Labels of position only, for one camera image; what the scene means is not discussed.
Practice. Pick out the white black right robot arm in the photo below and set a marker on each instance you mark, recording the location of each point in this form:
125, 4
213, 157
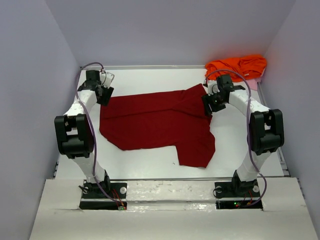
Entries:
265, 131

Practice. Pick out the orange t shirt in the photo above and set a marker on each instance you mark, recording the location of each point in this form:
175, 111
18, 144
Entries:
250, 67

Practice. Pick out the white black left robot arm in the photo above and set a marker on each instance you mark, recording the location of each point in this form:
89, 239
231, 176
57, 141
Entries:
75, 135

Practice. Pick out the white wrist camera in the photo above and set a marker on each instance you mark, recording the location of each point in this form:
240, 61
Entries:
106, 79
212, 88

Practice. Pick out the dark red t shirt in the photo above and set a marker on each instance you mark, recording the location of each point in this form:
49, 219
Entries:
161, 119

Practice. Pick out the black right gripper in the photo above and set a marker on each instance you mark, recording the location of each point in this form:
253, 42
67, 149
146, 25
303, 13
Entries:
211, 105

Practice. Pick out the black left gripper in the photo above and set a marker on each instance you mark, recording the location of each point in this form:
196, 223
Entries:
105, 95

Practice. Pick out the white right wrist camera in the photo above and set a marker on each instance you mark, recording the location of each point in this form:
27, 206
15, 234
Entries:
212, 88

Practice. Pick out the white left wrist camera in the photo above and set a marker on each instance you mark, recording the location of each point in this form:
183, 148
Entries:
106, 79

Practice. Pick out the pink t shirt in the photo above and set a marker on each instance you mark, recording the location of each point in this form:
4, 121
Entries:
253, 83

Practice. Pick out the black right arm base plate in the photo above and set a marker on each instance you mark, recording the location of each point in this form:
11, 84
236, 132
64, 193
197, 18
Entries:
227, 198

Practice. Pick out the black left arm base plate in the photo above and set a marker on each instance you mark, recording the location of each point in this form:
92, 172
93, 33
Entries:
92, 198

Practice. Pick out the white cardboard front cover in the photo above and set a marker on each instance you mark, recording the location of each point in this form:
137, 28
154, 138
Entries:
172, 210

